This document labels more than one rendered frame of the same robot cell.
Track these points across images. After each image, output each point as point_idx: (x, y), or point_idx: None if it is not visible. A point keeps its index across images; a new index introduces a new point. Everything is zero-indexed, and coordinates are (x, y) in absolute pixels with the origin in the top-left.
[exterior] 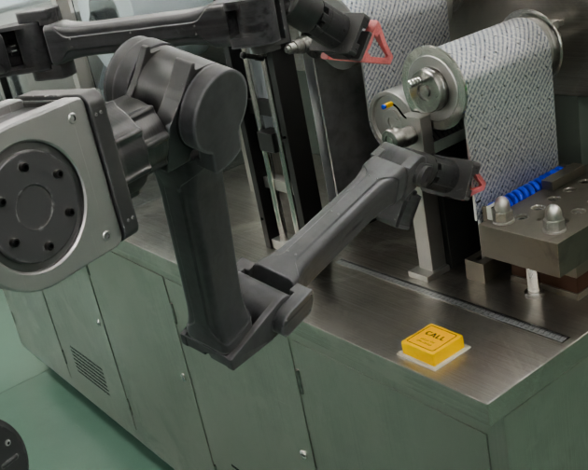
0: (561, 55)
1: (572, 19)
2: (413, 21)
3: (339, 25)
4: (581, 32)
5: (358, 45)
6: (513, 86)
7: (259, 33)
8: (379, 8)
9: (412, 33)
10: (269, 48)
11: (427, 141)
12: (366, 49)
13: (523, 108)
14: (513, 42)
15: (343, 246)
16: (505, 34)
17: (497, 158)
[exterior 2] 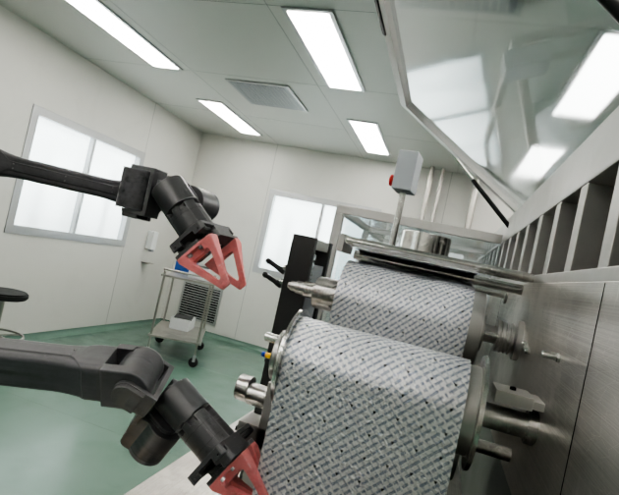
0: (476, 433)
1: (548, 408)
2: (409, 322)
3: (185, 224)
4: (547, 432)
5: (180, 245)
6: (368, 417)
7: (118, 194)
8: (372, 289)
9: (403, 333)
10: (126, 212)
11: (267, 412)
12: (185, 253)
13: (376, 459)
14: (403, 366)
15: None
16: (406, 354)
17: (306, 490)
